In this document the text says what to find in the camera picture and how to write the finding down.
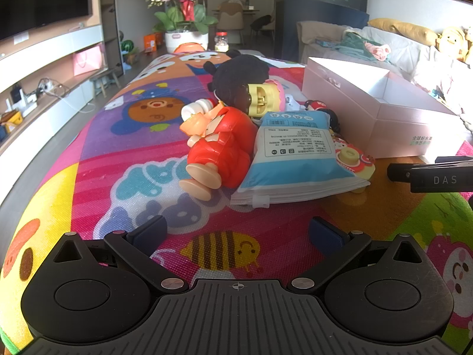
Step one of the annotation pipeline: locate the white wall shelf unit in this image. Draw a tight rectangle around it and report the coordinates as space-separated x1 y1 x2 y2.
0 22 122 200

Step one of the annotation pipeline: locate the small wooden stool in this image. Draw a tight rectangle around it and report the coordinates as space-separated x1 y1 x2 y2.
90 72 122 99

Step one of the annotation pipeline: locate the orange bowl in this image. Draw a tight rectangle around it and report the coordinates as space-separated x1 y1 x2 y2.
173 42 205 54

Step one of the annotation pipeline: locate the red yellow toy camera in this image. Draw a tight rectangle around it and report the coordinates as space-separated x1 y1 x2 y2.
331 135 377 193

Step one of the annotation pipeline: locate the yellow box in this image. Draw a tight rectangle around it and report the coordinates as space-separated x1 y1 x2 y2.
0 110 23 126

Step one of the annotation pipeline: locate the black television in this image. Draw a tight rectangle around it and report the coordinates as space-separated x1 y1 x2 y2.
0 0 93 41

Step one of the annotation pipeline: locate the black plush toy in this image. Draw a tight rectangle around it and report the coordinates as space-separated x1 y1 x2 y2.
203 49 270 117

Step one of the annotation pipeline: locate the white pink cloth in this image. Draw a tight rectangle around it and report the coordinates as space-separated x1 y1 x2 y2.
414 46 473 119

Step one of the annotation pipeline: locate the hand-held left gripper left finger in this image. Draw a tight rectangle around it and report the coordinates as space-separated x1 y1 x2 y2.
48 215 190 292

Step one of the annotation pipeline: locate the clear jar with red lid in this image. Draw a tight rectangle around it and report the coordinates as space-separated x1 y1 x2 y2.
214 31 230 52

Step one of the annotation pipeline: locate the yellow pillow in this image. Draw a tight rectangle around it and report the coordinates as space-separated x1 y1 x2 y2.
367 18 438 47

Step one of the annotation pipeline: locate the red black small toy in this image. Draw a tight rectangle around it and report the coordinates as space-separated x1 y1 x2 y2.
305 99 341 134

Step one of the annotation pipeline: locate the dark fish tank cabinet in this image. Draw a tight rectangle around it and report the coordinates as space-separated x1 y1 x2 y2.
274 0 369 62

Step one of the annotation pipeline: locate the pink gift bag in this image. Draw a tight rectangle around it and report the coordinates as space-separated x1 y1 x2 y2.
72 46 102 77

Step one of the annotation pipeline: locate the red toy figure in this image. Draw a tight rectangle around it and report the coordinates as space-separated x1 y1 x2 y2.
180 98 259 201

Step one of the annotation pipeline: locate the beige dining chair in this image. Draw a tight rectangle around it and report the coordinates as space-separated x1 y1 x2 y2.
218 1 245 45

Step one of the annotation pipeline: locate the purple orchid in white pot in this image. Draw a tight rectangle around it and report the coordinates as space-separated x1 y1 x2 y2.
146 0 219 54

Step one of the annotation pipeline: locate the dark chair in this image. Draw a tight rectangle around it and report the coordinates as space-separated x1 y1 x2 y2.
249 15 276 45

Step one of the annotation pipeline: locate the pink cardboard box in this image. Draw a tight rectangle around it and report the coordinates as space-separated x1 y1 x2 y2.
301 57 467 158

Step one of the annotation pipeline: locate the yellow pink toy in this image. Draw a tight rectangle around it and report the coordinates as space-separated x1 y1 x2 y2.
247 78 286 116

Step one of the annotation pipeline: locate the green cloth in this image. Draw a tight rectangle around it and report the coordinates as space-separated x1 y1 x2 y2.
334 31 378 60

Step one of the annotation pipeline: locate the colourful cartoon play mat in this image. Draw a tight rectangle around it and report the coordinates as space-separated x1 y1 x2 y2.
0 50 473 355

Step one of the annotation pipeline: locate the blue white wipes packet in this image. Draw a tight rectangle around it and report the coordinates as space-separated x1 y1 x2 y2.
231 110 371 208

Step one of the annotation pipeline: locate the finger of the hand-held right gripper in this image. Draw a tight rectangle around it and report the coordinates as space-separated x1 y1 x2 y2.
387 163 412 183

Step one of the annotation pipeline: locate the yellow duck plush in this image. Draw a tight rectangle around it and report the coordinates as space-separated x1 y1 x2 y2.
435 26 468 62

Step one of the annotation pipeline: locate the grey sofa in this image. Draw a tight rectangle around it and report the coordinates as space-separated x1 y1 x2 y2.
297 17 473 134

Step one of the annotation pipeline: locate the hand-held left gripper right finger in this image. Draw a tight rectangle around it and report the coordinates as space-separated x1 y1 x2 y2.
287 217 424 292

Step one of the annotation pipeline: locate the pink plush toy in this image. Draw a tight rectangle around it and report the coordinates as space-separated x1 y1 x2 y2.
364 41 392 62

